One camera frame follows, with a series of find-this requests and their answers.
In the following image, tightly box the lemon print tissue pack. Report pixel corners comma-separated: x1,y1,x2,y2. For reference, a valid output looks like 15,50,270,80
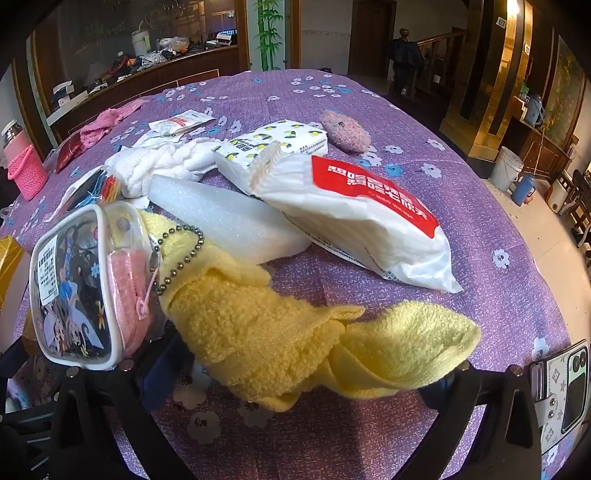
212,119,329,178

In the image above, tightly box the large framed painting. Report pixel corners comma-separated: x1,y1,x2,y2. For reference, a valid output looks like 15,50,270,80
542,37,587,148

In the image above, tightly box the flip phone in patterned case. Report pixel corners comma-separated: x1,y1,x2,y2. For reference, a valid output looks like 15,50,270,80
529,339,591,457

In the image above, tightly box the yellow fleece towel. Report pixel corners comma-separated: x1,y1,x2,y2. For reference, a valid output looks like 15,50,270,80
139,210,482,412

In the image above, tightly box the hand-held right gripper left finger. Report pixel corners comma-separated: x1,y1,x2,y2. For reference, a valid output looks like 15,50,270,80
48,323,195,480

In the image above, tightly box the yellow cardboard box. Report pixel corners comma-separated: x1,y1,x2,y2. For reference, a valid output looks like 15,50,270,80
0,235,25,301

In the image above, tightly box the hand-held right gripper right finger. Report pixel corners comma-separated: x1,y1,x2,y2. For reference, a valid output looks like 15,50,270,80
418,360,541,480

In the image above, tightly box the white knitted towel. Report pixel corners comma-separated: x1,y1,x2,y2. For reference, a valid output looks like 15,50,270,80
105,137,222,199

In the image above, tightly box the white plastic bucket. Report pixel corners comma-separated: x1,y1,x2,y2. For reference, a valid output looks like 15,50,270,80
488,147,525,191

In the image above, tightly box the pink knitted cloth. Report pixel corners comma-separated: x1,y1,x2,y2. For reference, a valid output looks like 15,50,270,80
79,99,148,148

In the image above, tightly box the white foam block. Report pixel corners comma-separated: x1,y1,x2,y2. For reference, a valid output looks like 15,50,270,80
148,174,312,265

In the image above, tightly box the bottle in pink knitted sleeve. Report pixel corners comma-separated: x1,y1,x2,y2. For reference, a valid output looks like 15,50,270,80
1,120,49,201

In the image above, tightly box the brown wooden door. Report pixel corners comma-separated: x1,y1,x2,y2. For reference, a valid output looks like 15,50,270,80
348,0,398,77

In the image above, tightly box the dark jacket on stair post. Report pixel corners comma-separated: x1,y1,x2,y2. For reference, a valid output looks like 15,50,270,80
388,39,423,70

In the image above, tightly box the red foil packet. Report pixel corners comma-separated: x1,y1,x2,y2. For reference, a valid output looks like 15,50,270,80
55,136,84,174

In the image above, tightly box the large red label tissue pack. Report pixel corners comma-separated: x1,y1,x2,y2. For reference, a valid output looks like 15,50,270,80
249,141,463,294

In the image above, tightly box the wooden chair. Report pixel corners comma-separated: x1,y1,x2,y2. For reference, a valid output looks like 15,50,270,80
558,171,591,245

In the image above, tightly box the pink fuzzy puff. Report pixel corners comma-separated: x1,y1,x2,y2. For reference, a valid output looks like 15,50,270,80
321,110,371,153

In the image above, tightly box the white wet wipe packet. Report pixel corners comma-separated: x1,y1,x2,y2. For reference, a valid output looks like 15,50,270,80
148,111,216,138

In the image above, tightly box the wooden side cabinet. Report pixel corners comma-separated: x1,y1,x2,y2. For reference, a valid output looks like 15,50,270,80
510,97,573,181

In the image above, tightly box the white jug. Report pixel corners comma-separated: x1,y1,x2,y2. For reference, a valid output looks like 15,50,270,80
131,30,153,56

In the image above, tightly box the clear cartoon print pouch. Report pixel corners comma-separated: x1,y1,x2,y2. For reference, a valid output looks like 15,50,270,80
28,200,205,370

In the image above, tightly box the bamboo painted pillar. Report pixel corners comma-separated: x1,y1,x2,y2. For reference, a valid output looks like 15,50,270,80
252,0,287,72

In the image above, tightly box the purple floral tablecloth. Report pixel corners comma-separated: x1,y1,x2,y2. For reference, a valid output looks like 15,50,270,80
0,69,573,480

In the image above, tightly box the blue thermos bottle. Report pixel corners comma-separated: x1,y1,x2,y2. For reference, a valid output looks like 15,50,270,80
511,173,536,207

